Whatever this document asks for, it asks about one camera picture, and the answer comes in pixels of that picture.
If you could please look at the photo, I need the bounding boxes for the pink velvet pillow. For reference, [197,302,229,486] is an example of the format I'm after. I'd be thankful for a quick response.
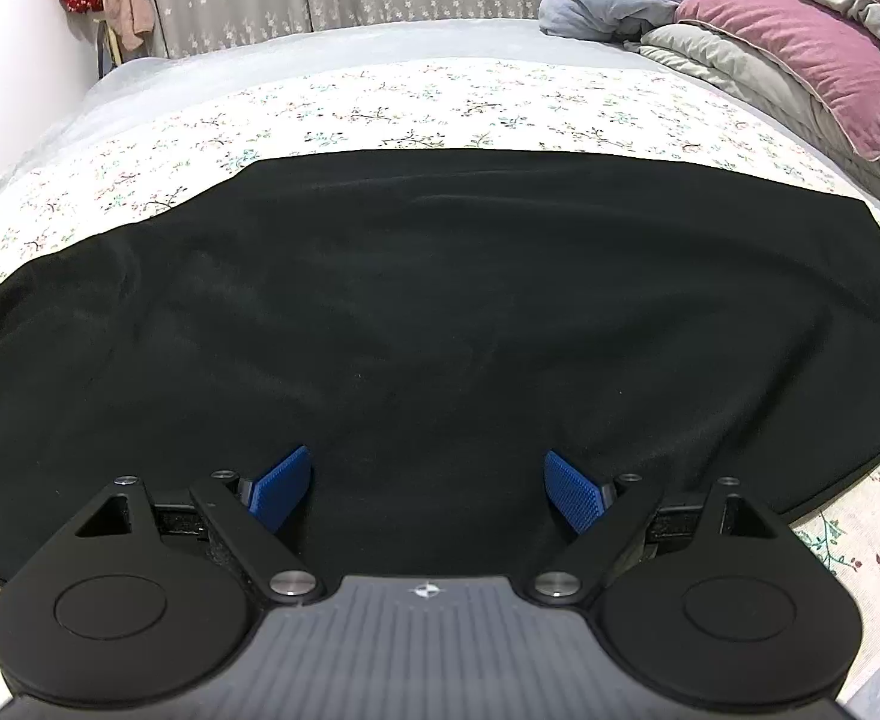
[676,0,880,163]

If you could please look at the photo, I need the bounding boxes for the floral white bed sheet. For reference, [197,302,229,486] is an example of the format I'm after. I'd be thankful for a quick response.
[0,50,880,718]

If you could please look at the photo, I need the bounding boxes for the black pants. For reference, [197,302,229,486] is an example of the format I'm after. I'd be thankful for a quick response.
[0,149,880,578]

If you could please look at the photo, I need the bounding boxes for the grey folded quilt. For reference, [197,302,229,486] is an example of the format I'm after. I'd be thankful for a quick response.
[637,23,880,201]

